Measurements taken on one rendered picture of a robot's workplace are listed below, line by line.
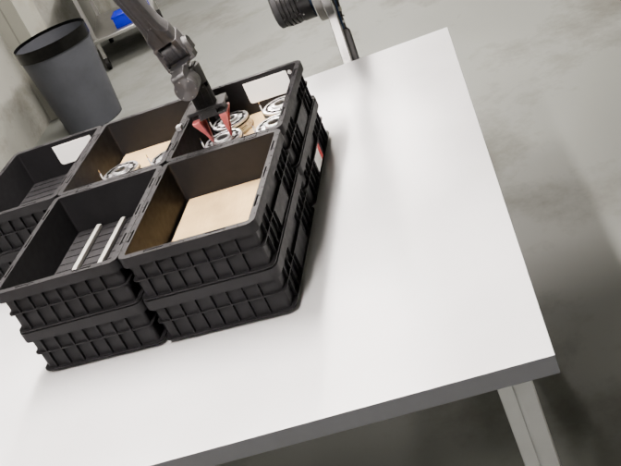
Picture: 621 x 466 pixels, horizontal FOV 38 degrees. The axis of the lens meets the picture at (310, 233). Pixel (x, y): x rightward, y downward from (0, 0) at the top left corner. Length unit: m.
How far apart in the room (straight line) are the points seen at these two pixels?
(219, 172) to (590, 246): 1.30
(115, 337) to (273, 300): 0.36
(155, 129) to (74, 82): 3.15
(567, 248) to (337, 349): 1.40
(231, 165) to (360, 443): 0.88
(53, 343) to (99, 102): 3.84
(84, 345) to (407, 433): 0.94
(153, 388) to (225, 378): 0.16
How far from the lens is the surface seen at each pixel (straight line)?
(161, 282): 1.82
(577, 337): 2.59
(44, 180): 2.73
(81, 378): 1.98
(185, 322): 1.87
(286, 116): 2.09
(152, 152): 2.53
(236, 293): 1.80
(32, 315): 1.97
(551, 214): 3.11
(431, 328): 1.62
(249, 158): 2.06
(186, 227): 2.02
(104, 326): 1.93
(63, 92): 5.70
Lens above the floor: 1.68
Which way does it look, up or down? 29 degrees down
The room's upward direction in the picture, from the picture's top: 24 degrees counter-clockwise
